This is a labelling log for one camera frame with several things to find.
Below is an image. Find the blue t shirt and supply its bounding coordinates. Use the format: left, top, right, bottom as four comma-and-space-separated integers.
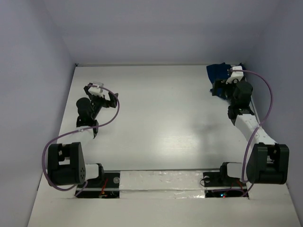
206, 62, 247, 103

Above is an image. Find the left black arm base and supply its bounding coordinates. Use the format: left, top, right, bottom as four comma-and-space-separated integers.
75, 171, 120, 199

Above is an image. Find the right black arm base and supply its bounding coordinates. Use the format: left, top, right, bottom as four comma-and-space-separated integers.
199, 171, 248, 198

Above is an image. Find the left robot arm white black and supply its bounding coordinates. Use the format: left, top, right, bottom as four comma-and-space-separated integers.
42, 82, 120, 191

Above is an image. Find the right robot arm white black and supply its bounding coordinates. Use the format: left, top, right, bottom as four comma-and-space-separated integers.
212, 79, 289, 184

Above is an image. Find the silver foil tape strip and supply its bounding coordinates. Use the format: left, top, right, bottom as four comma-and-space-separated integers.
119, 171, 205, 199

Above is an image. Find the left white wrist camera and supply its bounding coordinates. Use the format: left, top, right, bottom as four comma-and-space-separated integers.
88, 82, 104, 97

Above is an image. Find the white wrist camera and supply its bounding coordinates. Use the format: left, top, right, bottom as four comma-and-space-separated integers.
88, 82, 104, 97
225, 66, 244, 84

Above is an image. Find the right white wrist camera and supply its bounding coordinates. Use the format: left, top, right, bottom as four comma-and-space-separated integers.
225, 66, 244, 84

